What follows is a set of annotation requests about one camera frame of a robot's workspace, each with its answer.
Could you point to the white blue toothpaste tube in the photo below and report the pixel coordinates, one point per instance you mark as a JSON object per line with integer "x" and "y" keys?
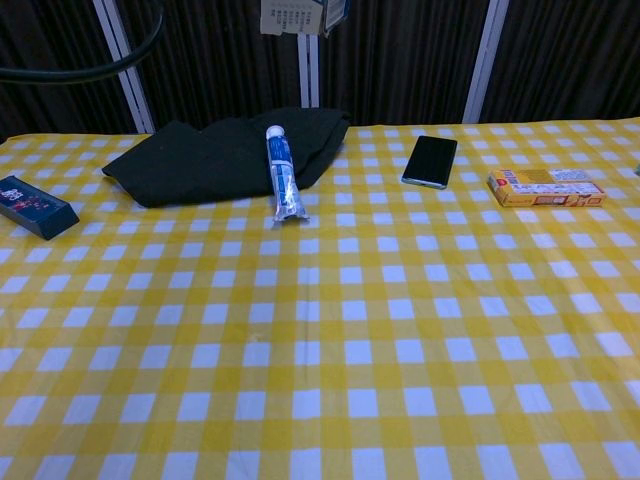
{"x": 282, "y": 170}

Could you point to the white blue toothpaste box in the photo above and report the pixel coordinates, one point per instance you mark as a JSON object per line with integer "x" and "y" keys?
{"x": 290, "y": 17}

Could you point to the yellow orange printed box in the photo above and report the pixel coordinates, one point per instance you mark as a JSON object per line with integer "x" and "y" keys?
{"x": 547, "y": 187}

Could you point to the dark blue snack packet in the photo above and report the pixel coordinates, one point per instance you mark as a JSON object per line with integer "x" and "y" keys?
{"x": 35, "y": 207}

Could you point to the yellow white checked tablecloth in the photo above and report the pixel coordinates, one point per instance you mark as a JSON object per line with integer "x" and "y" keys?
{"x": 320, "y": 325}

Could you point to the black smartphone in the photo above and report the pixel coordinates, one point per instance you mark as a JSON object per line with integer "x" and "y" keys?
{"x": 430, "y": 160}

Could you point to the black folded cloth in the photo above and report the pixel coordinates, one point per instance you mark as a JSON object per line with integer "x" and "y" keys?
{"x": 200, "y": 165}

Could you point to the grey partition frame post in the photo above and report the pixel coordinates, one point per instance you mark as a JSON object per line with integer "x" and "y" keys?
{"x": 308, "y": 75}
{"x": 485, "y": 65}
{"x": 127, "y": 75}

